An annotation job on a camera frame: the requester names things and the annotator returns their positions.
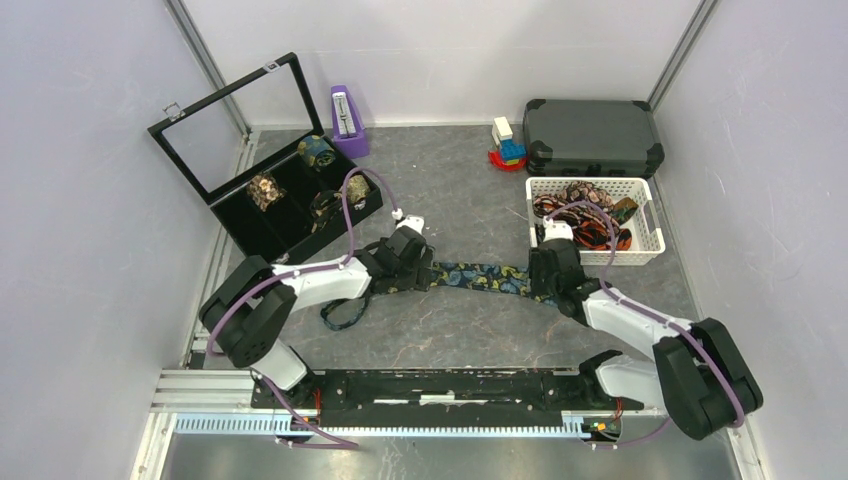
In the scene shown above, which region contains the rolled olive gold tie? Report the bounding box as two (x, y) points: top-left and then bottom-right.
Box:
(339, 174), (371, 205)

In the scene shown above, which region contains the black tie display box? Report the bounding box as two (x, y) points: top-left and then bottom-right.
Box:
(148, 52), (383, 264)

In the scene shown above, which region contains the colourful toy block stack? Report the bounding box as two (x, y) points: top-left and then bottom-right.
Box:
(488, 116), (526, 172)

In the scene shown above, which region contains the orange black tie pile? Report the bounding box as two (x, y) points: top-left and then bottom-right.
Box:
(532, 181), (638, 251)

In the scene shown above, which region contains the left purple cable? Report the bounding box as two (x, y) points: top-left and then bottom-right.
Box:
(205, 166), (405, 452)

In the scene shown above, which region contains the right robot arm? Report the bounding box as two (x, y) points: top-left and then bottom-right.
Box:
(529, 239), (764, 440)

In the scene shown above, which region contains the rolled brown floral tie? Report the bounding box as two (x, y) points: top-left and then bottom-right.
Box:
(246, 173), (287, 212)

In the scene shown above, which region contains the dark grey hard case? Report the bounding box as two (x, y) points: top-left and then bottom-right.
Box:
(522, 98), (665, 179)

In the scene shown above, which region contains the rolled teal tie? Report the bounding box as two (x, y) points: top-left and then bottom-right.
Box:
(297, 135), (336, 171)

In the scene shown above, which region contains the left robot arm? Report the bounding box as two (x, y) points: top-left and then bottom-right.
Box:
(199, 216), (433, 408)

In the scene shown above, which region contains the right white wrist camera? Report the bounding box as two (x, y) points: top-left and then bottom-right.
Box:
(541, 220), (574, 243)

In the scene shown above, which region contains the blue yellow patterned tie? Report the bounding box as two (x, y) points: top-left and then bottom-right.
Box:
(319, 262), (556, 331)

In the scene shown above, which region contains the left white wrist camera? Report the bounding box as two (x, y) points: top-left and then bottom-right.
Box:
(391, 208), (425, 235)

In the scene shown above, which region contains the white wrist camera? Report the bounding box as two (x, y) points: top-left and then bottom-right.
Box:
(391, 208), (425, 235)
(541, 220), (574, 243)

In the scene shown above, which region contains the purple metronome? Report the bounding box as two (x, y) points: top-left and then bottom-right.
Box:
(330, 85), (370, 159)

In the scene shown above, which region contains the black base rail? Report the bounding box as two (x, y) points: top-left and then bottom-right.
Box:
(251, 368), (644, 428)

